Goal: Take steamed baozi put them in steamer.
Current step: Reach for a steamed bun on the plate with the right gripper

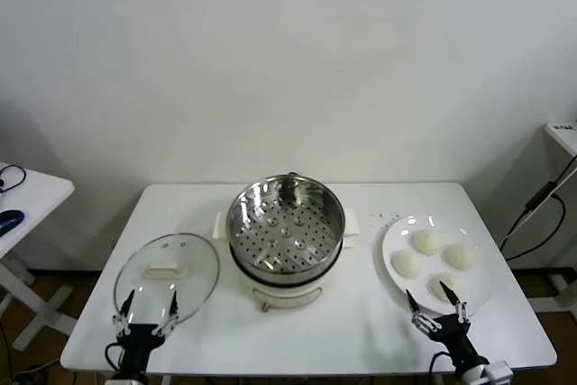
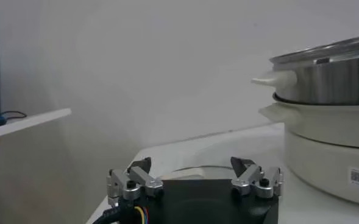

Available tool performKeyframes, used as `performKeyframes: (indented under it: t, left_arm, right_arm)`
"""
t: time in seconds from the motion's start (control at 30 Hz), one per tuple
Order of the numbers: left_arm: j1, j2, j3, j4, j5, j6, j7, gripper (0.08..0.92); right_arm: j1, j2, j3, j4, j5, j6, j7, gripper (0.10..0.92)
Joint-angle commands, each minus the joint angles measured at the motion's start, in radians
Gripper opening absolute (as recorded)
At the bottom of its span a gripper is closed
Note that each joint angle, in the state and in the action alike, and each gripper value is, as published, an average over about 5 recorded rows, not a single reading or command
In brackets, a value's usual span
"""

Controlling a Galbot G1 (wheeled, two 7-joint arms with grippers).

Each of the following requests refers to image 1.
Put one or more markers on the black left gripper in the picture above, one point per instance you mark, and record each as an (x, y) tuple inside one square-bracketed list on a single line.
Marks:
[(142, 337)]

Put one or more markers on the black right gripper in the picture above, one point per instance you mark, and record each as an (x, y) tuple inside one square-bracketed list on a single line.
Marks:
[(453, 335)]

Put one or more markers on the white steamed baozi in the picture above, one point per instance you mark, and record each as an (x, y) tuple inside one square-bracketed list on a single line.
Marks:
[(460, 255), (439, 291), (406, 263), (426, 242)]

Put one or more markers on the round glass lid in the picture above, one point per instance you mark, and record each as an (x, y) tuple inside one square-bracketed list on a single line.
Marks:
[(194, 263)]

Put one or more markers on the stainless steel steamer basket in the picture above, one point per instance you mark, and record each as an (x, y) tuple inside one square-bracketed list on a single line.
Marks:
[(288, 241)]

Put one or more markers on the large white plate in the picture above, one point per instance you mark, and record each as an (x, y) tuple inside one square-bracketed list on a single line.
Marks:
[(405, 234)]

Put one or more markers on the white electric cooker pot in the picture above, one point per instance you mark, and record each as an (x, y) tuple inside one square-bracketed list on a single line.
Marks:
[(288, 295)]

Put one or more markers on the white side table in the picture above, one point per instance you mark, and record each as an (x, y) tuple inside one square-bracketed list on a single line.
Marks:
[(40, 191)]

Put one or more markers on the blue computer mouse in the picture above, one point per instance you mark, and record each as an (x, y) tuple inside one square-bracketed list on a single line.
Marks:
[(9, 220)]

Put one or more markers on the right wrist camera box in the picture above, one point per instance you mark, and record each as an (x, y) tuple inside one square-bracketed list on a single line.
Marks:
[(498, 372)]

